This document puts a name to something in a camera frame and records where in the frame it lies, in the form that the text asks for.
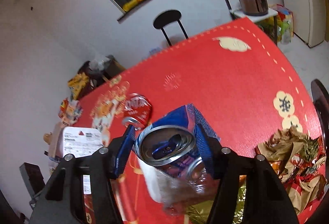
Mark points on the blue drink can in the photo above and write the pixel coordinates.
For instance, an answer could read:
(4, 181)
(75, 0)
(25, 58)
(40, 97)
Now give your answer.
(164, 141)

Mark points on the cream refrigerator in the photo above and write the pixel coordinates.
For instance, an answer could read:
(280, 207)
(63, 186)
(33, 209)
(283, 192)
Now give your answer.
(308, 8)

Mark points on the white labelled food tray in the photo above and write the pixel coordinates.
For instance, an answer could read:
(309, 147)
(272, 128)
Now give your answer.
(77, 139)

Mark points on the black box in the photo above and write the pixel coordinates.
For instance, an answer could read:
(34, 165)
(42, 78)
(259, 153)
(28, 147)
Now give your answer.
(32, 177)

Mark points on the colourful shopping bag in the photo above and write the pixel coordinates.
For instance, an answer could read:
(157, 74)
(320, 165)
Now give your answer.
(285, 21)

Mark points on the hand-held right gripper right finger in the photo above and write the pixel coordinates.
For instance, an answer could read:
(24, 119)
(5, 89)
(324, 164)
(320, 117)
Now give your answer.
(204, 152)

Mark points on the red white snack box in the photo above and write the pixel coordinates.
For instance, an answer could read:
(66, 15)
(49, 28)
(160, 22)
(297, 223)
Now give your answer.
(70, 111)

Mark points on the dark round chair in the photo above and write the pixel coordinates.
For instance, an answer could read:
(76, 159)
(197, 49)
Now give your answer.
(320, 105)

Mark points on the red drink can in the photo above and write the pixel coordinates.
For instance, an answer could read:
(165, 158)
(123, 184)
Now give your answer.
(138, 108)

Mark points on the clear plastic bag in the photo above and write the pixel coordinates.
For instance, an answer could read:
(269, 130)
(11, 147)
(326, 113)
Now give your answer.
(100, 63)

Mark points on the crumpled wrapper pile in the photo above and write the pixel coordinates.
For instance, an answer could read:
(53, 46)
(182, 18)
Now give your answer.
(282, 147)

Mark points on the red printed tablecloth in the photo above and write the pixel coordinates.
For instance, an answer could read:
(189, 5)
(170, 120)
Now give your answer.
(218, 72)

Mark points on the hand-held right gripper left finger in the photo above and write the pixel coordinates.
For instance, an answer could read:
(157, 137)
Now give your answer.
(126, 147)

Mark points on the black round stool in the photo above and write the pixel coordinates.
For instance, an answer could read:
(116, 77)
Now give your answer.
(167, 18)

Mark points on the brown cardboard box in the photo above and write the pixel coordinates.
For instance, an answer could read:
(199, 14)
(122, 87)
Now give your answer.
(114, 69)

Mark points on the yellow snack bag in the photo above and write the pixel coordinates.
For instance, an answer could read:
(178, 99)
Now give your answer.
(78, 85)

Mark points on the small white table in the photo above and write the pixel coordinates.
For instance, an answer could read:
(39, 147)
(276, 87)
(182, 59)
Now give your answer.
(272, 12)

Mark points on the yellow packet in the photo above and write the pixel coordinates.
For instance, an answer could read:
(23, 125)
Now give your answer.
(133, 1)

